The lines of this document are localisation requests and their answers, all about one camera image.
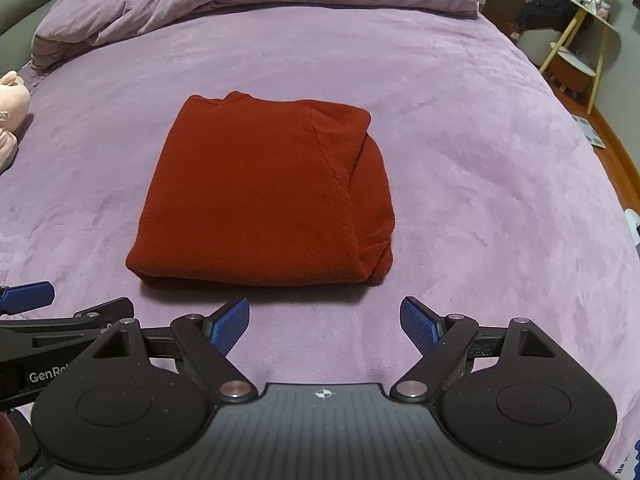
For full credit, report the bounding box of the red knit sweater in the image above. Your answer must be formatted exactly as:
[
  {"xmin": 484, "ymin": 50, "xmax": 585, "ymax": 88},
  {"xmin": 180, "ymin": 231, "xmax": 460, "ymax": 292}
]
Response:
[{"xmin": 126, "ymin": 92, "xmax": 395, "ymax": 287}]

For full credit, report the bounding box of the black clothing pile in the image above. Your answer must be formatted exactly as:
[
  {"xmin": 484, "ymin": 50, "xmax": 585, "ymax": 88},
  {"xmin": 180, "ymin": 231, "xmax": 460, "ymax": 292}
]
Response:
[{"xmin": 514, "ymin": 0, "xmax": 577, "ymax": 32}]

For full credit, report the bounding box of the purple bed sheet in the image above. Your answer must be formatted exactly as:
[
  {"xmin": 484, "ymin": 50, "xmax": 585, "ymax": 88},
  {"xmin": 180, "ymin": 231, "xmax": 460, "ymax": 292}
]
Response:
[{"xmin": 1, "ymin": 6, "xmax": 639, "ymax": 469}]

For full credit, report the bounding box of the pink plush toy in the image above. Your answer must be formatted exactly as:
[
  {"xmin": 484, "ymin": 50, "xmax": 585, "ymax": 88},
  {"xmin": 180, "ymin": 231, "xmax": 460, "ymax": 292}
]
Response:
[{"xmin": 0, "ymin": 70, "xmax": 30, "ymax": 172}]

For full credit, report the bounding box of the grey headboard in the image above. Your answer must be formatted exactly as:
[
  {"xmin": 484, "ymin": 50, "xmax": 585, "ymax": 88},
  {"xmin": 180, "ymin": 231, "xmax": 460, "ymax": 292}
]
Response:
[{"xmin": 0, "ymin": 0, "xmax": 58, "ymax": 75}]

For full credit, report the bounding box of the yellow side table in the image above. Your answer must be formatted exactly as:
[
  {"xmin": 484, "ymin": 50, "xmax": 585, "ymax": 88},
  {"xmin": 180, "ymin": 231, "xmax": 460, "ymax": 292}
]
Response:
[{"xmin": 538, "ymin": 0, "xmax": 620, "ymax": 115}]

